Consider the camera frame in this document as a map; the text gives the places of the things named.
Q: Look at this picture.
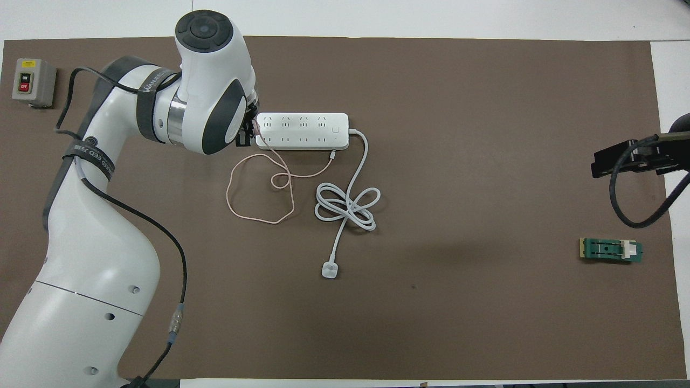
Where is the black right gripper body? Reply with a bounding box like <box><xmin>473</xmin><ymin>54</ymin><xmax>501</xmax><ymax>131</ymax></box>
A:
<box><xmin>644</xmin><ymin>130</ymin><xmax>690</xmax><ymax>176</ymax></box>

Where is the pink charging cable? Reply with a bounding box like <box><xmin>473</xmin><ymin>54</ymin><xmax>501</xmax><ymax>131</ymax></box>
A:
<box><xmin>226</xmin><ymin>121</ymin><xmax>339</xmax><ymax>224</ymax></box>

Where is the white power strip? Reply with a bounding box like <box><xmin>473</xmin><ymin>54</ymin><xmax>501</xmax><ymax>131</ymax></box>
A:
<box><xmin>252</xmin><ymin>112</ymin><xmax>349</xmax><ymax>151</ymax></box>

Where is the brown table mat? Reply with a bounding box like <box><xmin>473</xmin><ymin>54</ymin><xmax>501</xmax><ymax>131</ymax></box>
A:
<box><xmin>0</xmin><ymin>36</ymin><xmax>681</xmax><ymax>380</ymax></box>

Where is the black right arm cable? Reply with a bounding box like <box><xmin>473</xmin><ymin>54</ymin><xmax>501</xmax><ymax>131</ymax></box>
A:
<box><xmin>609</xmin><ymin>135</ymin><xmax>690</xmax><ymax>228</ymax></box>

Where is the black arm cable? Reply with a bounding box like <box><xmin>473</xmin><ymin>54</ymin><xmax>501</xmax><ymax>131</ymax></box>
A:
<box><xmin>54</xmin><ymin>67</ymin><xmax>188</xmax><ymax>388</ymax></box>
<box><xmin>609</xmin><ymin>135</ymin><xmax>690</xmax><ymax>228</ymax></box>

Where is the green knife switch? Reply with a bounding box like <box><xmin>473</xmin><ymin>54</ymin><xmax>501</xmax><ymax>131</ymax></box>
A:
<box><xmin>579</xmin><ymin>237</ymin><xmax>644</xmax><ymax>265</ymax></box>

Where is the white power strip cord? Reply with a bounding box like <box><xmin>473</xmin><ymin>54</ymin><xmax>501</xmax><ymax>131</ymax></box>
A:
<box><xmin>314</xmin><ymin>128</ymin><xmax>382</xmax><ymax>279</ymax></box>

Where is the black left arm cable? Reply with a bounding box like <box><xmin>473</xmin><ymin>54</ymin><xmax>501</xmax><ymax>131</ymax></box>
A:
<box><xmin>54</xmin><ymin>67</ymin><xmax>188</xmax><ymax>388</ymax></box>

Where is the grey on-off switch box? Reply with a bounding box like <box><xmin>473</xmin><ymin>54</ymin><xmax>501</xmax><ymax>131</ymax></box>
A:
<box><xmin>12</xmin><ymin>58</ymin><xmax>58</xmax><ymax>108</ymax></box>

